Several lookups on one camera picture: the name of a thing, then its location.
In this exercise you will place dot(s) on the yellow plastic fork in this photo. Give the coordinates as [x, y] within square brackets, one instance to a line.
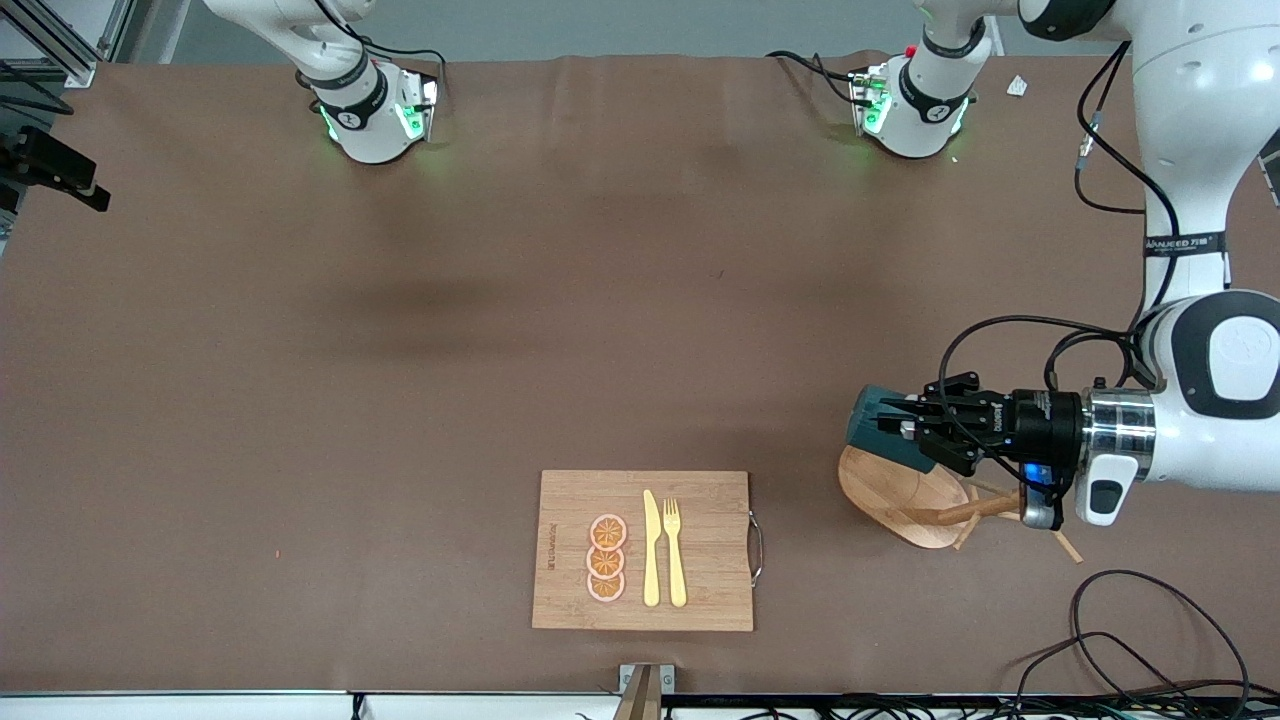
[676, 570]

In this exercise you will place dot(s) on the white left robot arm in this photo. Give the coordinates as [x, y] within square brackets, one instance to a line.
[1190, 120]

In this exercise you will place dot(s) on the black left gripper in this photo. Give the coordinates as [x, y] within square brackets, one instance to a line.
[1040, 417]

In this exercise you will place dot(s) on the toy orange slice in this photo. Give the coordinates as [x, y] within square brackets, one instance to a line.
[607, 532]

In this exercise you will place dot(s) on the wooden cutting board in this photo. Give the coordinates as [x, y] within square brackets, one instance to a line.
[700, 550]

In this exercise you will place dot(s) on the dark green ribbed cup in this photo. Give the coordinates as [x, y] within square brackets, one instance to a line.
[865, 430]

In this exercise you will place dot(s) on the metal bracket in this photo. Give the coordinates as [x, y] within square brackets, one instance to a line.
[668, 680]

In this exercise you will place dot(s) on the wooden cup rack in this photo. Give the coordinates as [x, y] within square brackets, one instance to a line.
[890, 500]

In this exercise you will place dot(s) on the yellow plastic knife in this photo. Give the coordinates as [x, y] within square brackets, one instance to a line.
[651, 560]

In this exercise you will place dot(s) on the white paper scrap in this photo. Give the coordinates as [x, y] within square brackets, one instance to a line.
[1017, 86]

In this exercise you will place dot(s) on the brown camera pole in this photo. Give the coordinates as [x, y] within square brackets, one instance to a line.
[640, 700]

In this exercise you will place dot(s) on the white table edge rail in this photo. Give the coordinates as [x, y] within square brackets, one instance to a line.
[200, 708]

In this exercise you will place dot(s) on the aluminium frame profile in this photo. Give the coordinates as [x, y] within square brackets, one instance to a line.
[60, 40]

